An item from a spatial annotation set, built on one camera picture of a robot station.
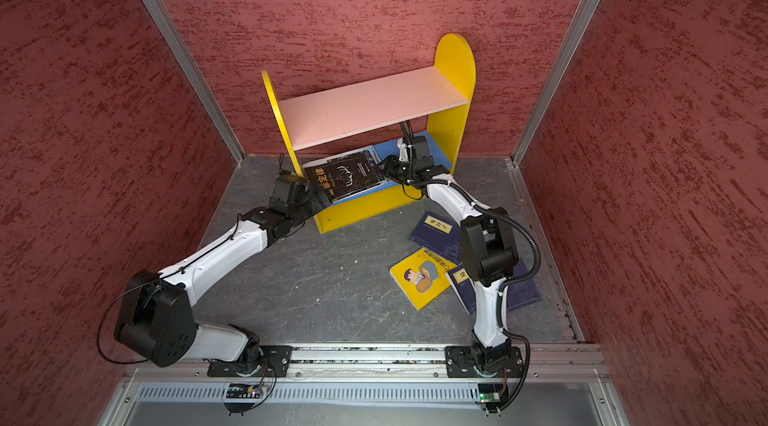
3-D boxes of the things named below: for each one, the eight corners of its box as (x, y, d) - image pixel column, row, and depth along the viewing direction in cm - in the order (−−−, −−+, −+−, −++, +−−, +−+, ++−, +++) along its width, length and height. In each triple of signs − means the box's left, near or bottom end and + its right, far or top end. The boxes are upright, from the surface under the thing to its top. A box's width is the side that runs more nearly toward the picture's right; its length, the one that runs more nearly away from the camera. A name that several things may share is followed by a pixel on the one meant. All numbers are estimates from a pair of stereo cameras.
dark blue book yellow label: (407, 239, 99) (408, 234, 97) (423, 214, 106) (424, 209, 103) (458, 267, 93) (460, 262, 91) (472, 238, 100) (474, 233, 97)
